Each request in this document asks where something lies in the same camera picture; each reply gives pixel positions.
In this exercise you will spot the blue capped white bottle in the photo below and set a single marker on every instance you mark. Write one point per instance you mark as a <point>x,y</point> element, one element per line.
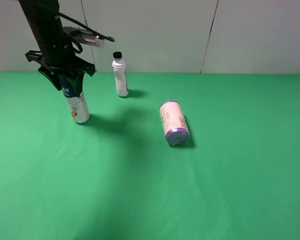
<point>77,104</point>

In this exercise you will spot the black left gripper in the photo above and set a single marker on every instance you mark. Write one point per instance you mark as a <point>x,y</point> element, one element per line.
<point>58,54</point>

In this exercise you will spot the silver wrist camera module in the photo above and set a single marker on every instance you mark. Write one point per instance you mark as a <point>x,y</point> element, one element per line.
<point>83,36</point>

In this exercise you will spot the green table cloth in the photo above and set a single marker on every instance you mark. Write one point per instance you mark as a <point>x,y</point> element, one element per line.
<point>116,177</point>

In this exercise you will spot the purple and cream wrapped roll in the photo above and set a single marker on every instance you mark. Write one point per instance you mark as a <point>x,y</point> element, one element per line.
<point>174,124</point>

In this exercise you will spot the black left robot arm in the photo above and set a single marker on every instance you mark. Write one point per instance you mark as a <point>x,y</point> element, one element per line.
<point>44,20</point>

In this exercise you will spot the white bottle with black brush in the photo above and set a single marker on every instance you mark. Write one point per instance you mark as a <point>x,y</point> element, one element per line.
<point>119,69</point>

